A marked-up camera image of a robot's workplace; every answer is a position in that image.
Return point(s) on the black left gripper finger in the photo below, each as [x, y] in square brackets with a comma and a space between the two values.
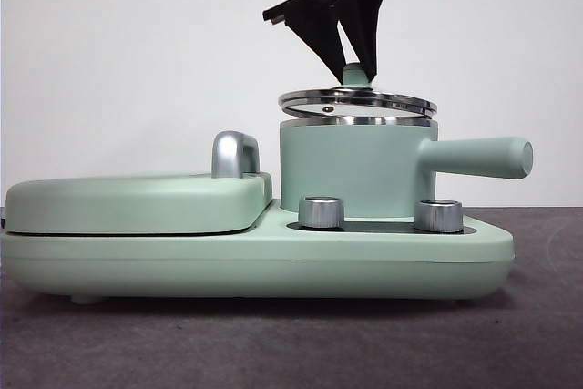
[366, 24]
[321, 29]

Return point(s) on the glass pot lid green knob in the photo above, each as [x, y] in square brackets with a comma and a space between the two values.
[364, 97]

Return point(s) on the chrome control knob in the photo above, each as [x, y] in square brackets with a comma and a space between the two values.
[438, 217]
[321, 213]

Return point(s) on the green breakfast machine base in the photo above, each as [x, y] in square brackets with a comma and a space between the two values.
[228, 266]

